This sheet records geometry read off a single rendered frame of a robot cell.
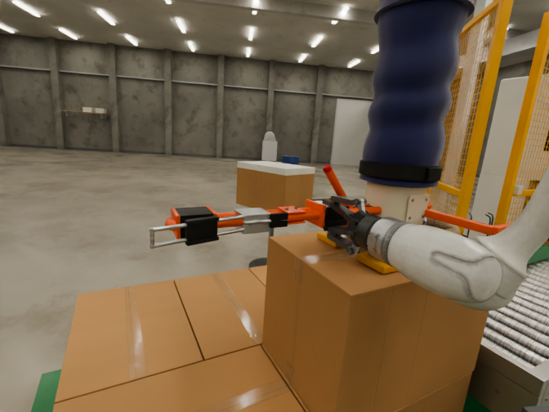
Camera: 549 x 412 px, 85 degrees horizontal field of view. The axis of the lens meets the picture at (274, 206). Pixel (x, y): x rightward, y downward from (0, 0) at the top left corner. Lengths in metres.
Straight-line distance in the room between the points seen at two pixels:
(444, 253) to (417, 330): 0.43
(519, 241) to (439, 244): 0.18
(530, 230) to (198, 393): 0.88
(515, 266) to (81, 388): 1.09
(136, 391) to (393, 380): 0.70
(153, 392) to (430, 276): 0.80
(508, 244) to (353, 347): 0.38
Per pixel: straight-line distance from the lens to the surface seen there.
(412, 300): 0.85
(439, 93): 0.90
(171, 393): 1.03
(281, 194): 2.47
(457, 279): 0.52
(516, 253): 0.68
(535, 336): 1.71
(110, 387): 1.10
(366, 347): 0.81
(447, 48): 0.92
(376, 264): 0.82
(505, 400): 1.39
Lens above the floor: 1.26
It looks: 13 degrees down
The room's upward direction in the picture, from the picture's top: 4 degrees clockwise
